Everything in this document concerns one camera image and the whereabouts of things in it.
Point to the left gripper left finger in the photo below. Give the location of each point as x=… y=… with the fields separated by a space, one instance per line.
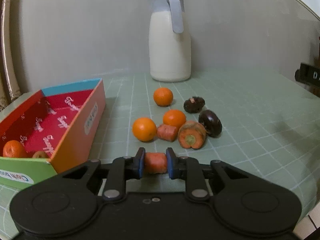
x=119 y=172

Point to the dark water chestnut far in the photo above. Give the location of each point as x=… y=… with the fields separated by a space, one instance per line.
x=194 y=104

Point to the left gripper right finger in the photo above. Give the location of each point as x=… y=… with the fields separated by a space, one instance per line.
x=191 y=171

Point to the orange mandarin middle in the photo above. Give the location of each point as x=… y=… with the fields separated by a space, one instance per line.
x=174 y=117

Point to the colourful cardboard box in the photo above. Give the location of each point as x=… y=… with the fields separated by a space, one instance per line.
x=61 y=121

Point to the mandarin inside box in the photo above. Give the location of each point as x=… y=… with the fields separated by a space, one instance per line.
x=14 y=149

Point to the white thermos jug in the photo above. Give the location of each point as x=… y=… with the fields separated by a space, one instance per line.
x=169 y=42

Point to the orange mandarin far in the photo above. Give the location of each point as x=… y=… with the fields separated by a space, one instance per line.
x=163 y=97

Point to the small carrot piece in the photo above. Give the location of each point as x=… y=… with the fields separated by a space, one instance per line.
x=167 y=132

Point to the orange mandarin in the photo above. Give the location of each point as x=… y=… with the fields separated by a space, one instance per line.
x=163 y=97
x=144 y=129
x=174 y=117

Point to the beige curtain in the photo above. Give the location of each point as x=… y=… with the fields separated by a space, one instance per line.
x=10 y=89

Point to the green grid table mat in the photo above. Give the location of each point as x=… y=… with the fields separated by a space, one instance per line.
x=228 y=154

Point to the black object at right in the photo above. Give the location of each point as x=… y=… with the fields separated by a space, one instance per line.
x=308 y=75

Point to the large carrot chunk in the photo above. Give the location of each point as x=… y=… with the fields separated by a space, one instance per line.
x=192 y=135

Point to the carrot slice inside box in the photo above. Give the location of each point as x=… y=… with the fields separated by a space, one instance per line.
x=40 y=154

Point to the orange mandarin left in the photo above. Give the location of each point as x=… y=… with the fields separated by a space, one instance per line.
x=144 y=129

